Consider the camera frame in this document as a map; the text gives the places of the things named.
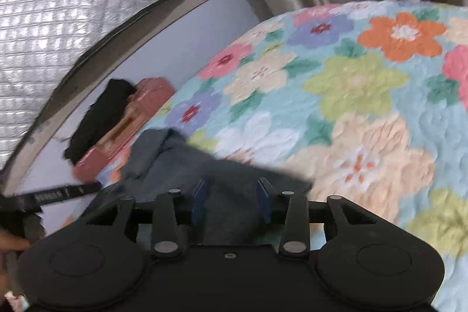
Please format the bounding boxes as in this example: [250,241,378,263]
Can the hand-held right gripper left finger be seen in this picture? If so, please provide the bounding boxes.
[86,180,210,259]

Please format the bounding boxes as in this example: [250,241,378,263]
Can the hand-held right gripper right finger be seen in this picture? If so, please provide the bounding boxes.
[256,177,378,258]

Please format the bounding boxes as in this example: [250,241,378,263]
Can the dark grey shirt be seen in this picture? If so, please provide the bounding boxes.
[121,128,315,247]

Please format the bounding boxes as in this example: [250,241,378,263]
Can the silver quilted window cover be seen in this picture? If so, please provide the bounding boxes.
[0,0,187,159]

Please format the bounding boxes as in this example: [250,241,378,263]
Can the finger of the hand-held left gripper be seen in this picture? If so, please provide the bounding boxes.
[15,182,103,212]

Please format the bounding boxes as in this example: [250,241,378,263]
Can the floral quilted bedspread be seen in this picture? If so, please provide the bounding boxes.
[62,1,468,312]

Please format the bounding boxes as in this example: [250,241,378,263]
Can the black folded clothes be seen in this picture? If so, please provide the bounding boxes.
[64,79,137,166]

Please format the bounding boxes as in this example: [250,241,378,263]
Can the person's left hand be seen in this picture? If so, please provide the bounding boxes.
[0,229,32,254]

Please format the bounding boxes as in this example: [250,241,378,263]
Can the pink suitcase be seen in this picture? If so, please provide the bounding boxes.
[73,77,175,181]

